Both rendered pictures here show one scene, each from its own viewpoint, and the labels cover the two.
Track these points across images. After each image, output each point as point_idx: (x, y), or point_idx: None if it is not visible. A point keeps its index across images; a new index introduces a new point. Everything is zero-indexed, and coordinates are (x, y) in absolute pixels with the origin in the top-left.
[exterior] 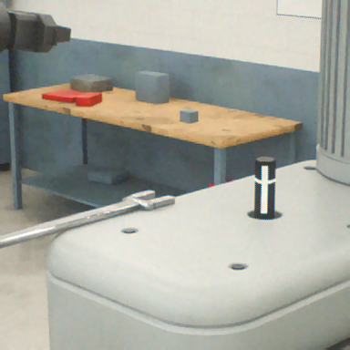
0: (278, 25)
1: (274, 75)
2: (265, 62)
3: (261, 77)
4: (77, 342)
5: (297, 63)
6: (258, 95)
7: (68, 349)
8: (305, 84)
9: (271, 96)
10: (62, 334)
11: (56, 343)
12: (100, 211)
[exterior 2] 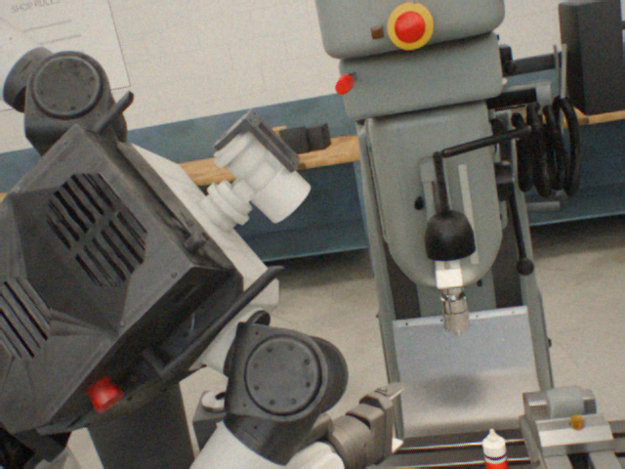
0: (1, 119)
1: (12, 158)
2: (0, 151)
3: (0, 164)
4: (373, 1)
5: (27, 144)
6: (2, 178)
7: (364, 13)
8: (40, 156)
9: (14, 175)
10: (355, 4)
11: (350, 16)
12: None
